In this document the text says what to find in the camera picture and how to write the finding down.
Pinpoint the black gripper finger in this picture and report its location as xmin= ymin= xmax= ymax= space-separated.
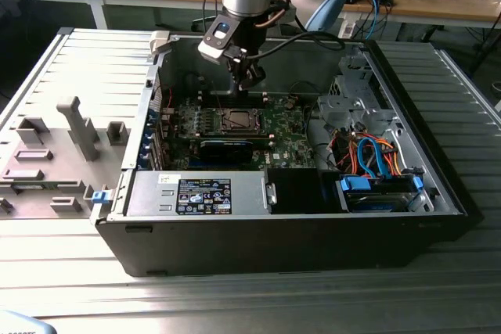
xmin=229 ymin=57 xmax=247 ymax=93
xmin=240 ymin=61 xmax=269 ymax=93

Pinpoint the metal socket cover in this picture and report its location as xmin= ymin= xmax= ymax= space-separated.
xmin=222 ymin=108 xmax=263 ymax=132

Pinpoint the silver CPU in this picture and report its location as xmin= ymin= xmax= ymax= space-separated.
xmin=230 ymin=112 xmax=254 ymax=127

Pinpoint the black RAM slot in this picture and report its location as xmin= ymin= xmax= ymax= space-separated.
xmin=198 ymin=90 xmax=269 ymax=108
xmin=176 ymin=130 xmax=273 ymax=142

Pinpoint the CPU socket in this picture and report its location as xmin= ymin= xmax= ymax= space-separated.
xmin=221 ymin=106 xmax=265 ymax=134

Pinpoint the green motherboard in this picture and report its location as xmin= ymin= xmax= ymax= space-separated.
xmin=166 ymin=93 xmax=316 ymax=173

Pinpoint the black graphics card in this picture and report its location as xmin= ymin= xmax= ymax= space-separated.
xmin=198 ymin=138 xmax=254 ymax=163

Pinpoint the beige plastic piece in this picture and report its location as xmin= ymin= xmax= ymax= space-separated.
xmin=150 ymin=30 xmax=174 ymax=56

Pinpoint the silver metal drive cage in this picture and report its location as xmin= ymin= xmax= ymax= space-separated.
xmin=315 ymin=55 xmax=397 ymax=134

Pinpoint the white labelled object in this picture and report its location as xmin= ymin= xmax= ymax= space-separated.
xmin=337 ymin=19 xmax=356 ymax=38

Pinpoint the grey power supply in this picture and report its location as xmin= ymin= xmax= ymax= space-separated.
xmin=124 ymin=171 xmax=271 ymax=217

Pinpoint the hard disk blue carrier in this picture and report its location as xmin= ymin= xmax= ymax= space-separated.
xmin=336 ymin=173 xmax=426 ymax=214

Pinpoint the black PC case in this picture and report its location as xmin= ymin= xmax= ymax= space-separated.
xmin=90 ymin=32 xmax=485 ymax=278

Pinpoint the blue plastic clip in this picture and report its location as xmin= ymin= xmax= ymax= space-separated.
xmin=91 ymin=189 xmax=113 ymax=206

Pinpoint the grey parts rack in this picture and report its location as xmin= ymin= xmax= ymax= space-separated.
xmin=0 ymin=95 xmax=132 ymax=220

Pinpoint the pale grey device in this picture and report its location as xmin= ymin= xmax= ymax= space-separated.
xmin=0 ymin=309 xmax=54 ymax=334

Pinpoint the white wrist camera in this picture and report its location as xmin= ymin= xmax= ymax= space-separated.
xmin=197 ymin=20 xmax=246 ymax=63

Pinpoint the black camera cable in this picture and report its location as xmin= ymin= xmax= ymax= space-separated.
xmin=249 ymin=30 xmax=347 ymax=59

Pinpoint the blue cable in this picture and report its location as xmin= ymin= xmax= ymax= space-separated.
xmin=365 ymin=0 xmax=384 ymax=34

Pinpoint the orange red wire bundle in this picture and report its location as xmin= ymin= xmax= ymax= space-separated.
xmin=331 ymin=134 xmax=359 ymax=175

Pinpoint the blue wire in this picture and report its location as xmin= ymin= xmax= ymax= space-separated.
xmin=356 ymin=136 xmax=387 ymax=178

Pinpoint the black metal frame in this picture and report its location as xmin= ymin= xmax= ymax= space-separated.
xmin=468 ymin=8 xmax=501 ymax=75

